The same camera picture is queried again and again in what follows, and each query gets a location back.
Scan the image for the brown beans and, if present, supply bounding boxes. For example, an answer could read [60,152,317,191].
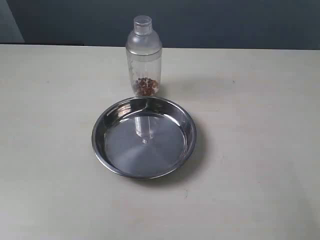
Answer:
[133,77,160,97]

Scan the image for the clear plastic shaker bottle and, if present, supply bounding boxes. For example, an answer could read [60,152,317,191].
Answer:
[125,15,162,96]

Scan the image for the round stainless steel plate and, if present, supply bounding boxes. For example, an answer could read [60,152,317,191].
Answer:
[91,96,197,180]

